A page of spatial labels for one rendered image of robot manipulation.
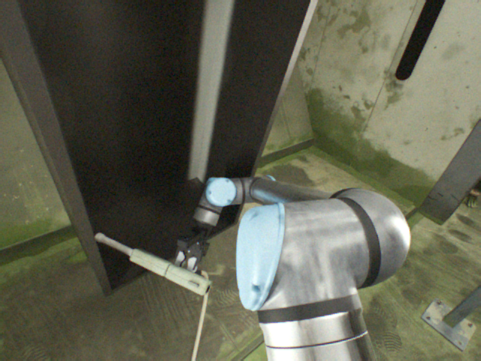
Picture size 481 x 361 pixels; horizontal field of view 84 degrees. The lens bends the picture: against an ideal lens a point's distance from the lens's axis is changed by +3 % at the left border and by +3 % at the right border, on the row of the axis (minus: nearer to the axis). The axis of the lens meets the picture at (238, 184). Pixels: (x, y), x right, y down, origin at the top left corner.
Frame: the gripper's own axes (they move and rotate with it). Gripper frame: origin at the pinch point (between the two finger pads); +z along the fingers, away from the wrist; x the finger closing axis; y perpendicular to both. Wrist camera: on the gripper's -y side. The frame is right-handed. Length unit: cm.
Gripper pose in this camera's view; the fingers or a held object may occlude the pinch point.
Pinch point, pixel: (179, 276)
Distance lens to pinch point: 100.5
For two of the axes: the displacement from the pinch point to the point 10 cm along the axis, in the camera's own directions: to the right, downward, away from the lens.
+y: 2.4, 2.6, 9.3
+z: -3.5, 9.2, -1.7
